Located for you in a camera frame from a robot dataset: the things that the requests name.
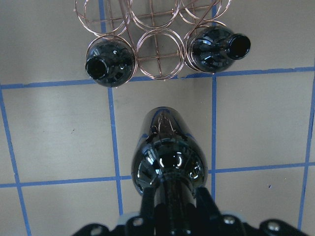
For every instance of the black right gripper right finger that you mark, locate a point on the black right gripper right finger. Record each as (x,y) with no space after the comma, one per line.
(205,204)

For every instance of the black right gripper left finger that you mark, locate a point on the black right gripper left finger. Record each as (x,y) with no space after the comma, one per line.
(148,202)

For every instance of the dark glass wine bottle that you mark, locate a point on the dark glass wine bottle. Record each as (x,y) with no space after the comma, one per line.
(168,158)

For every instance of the dark wine bottle in basket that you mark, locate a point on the dark wine bottle in basket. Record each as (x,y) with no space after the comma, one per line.
(110,63)

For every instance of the copper wire wine basket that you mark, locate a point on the copper wire wine basket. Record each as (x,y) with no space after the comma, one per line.
(158,32)

